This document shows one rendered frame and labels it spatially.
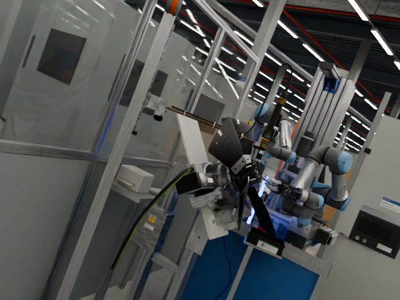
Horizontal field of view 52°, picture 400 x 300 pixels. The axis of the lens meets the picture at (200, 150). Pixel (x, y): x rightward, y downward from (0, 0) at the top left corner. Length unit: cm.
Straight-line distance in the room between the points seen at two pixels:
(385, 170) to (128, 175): 243
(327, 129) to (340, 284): 157
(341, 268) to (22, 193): 292
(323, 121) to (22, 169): 211
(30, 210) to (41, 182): 14
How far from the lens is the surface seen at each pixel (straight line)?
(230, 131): 203
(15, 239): 212
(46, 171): 204
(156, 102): 213
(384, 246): 253
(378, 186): 399
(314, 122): 317
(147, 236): 226
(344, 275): 407
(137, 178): 231
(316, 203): 246
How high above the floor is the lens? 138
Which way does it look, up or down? 4 degrees down
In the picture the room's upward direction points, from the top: 22 degrees clockwise
